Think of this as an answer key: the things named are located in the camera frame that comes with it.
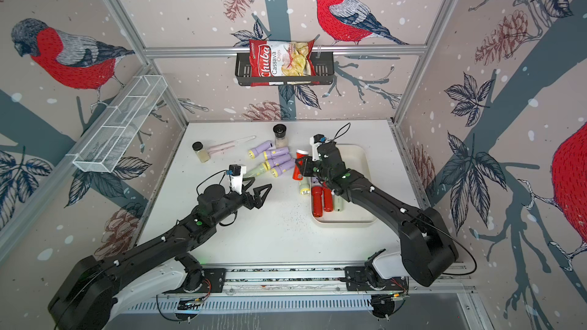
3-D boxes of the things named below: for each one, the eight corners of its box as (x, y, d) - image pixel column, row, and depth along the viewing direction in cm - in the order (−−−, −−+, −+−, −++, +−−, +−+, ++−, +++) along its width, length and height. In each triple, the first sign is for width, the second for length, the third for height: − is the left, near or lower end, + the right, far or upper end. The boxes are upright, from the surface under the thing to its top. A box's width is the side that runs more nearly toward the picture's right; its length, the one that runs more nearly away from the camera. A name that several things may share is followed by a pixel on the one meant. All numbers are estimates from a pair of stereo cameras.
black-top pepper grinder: (275, 152, 112) (272, 134, 102) (276, 142, 117) (273, 124, 106) (287, 152, 112) (286, 134, 102) (288, 142, 117) (286, 124, 106)
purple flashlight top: (251, 159, 107) (250, 155, 105) (248, 155, 109) (246, 151, 107) (273, 147, 112) (272, 143, 110) (269, 143, 114) (269, 139, 111)
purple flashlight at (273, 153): (263, 160, 106) (263, 157, 104) (262, 154, 108) (261, 151, 106) (290, 154, 108) (290, 151, 106) (288, 148, 110) (288, 145, 108)
